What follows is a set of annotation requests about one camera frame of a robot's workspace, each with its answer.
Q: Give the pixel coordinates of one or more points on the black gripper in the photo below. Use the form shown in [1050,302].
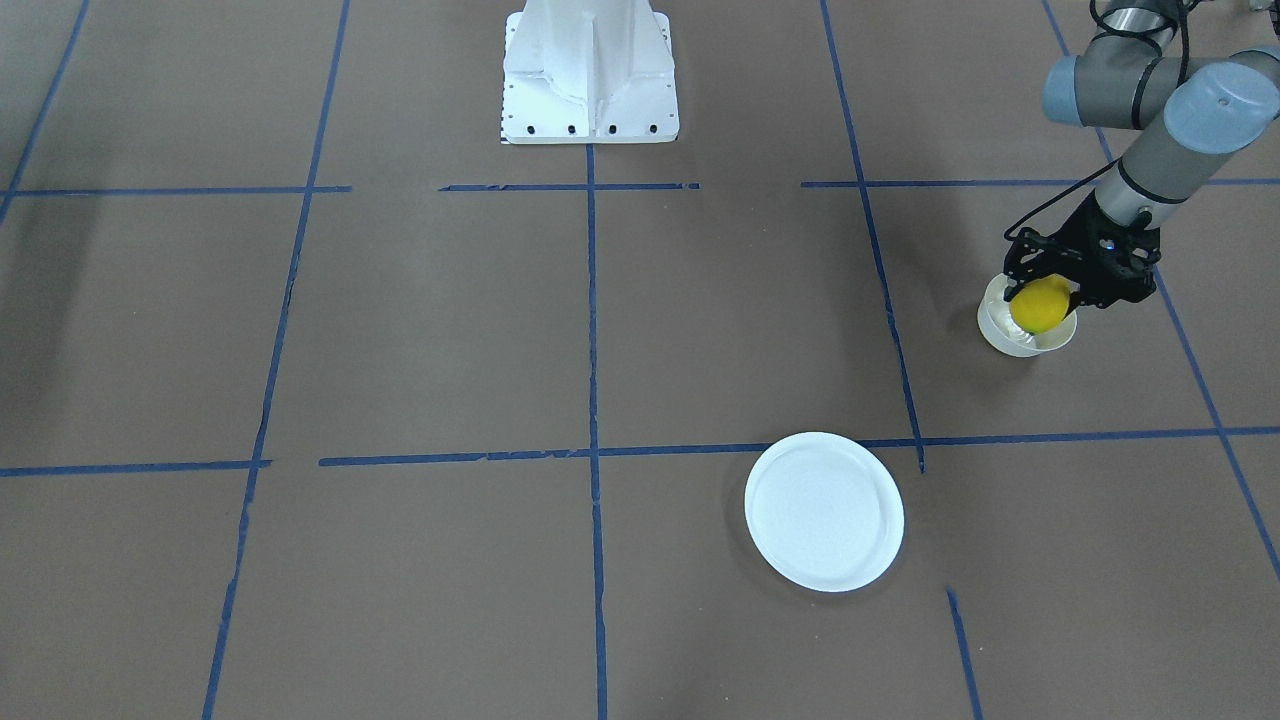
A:
[1077,240]

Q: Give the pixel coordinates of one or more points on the yellow lemon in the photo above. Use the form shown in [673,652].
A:
[1041,305]

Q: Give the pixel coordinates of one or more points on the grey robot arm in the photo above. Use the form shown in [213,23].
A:
[1191,116]

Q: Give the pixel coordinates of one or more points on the small white bowl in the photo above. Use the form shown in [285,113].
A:
[997,327]

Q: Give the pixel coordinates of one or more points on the white round plate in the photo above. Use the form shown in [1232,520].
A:
[824,512]

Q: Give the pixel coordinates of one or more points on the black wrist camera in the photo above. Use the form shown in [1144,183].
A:
[1031,256]

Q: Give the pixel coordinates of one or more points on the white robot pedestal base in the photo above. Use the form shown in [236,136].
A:
[588,72]

